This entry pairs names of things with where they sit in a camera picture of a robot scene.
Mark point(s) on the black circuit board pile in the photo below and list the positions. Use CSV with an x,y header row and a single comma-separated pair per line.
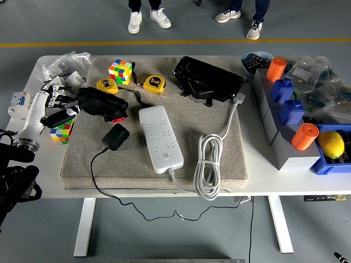
x,y
256,62

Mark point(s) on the large white socket module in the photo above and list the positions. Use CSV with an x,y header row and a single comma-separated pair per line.
x,y
57,81

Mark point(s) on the yellow lemon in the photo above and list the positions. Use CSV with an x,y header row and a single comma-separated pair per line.
x,y
331,145

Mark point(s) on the light blue bowl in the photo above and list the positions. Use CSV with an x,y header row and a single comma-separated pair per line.
x,y
248,71

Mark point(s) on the clear bag of dark parts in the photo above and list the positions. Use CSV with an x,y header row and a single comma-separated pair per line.
x,y
329,104

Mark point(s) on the orange cylinder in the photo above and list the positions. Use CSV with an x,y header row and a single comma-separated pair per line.
x,y
303,138
275,69

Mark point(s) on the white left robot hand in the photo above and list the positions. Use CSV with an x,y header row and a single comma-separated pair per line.
x,y
34,115

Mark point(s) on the black folded umbrella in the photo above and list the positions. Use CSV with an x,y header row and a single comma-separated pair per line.
x,y
101,102

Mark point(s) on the person's leg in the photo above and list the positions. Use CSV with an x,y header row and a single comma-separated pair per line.
x,y
135,23
160,18
227,16
253,30

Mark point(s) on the blue plastic block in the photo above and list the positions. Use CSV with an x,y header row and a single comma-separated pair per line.
x,y
292,112
282,91

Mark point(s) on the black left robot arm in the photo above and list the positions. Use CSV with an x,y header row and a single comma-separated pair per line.
x,y
13,164

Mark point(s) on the white table leg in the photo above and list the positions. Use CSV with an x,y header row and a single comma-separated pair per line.
x,y
281,227
85,227

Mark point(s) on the grey-brown mat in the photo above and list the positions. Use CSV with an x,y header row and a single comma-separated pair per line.
x,y
192,123

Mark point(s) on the white power strip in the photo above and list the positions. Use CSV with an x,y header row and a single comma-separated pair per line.
x,y
161,137

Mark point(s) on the grey box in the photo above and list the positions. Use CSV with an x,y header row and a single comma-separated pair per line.
x,y
270,123
260,87
290,161

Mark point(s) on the black table control panel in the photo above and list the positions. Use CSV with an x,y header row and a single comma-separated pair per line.
x,y
323,198

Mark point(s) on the clear bag of small parts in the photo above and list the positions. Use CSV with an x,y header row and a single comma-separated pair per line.
x,y
63,64

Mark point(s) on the small white socket module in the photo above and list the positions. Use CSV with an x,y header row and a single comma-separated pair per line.
x,y
75,79

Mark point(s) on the white circuit breaker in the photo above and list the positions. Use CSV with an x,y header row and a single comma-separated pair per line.
x,y
16,107

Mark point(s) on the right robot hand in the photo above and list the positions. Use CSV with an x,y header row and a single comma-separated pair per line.
x,y
340,258

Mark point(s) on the blue storage bin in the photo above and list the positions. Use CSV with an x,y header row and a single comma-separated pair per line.
x,y
323,165

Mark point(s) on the yellow tape measure black label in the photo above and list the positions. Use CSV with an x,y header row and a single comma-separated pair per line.
x,y
154,83

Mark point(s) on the small black bracket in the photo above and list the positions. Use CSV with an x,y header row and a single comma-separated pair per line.
x,y
201,95

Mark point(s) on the colourful puzzle cube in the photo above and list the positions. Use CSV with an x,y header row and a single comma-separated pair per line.
x,y
119,72
61,134

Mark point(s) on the yellow tape measure clear window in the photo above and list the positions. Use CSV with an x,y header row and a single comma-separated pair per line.
x,y
107,85

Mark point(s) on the clear bag with white connector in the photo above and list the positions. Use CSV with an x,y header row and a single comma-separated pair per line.
x,y
301,72

